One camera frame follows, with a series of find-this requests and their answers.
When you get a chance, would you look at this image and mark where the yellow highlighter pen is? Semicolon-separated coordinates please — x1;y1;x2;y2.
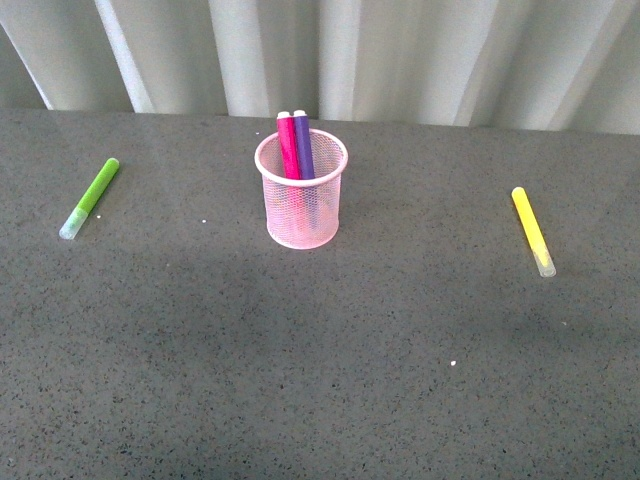
511;186;556;278

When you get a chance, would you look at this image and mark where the purple highlighter pen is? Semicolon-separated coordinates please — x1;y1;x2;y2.
293;110;318;229

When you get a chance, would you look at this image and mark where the green highlighter pen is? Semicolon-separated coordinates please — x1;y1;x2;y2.
59;158;120;240

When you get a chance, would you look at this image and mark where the pink mesh pen cup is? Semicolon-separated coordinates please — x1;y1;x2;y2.
254;129;348;250

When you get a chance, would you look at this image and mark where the pink highlighter pen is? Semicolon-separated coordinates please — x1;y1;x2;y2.
276;111;303;230

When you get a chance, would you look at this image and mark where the white pleated curtain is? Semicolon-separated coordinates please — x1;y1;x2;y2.
1;1;639;134

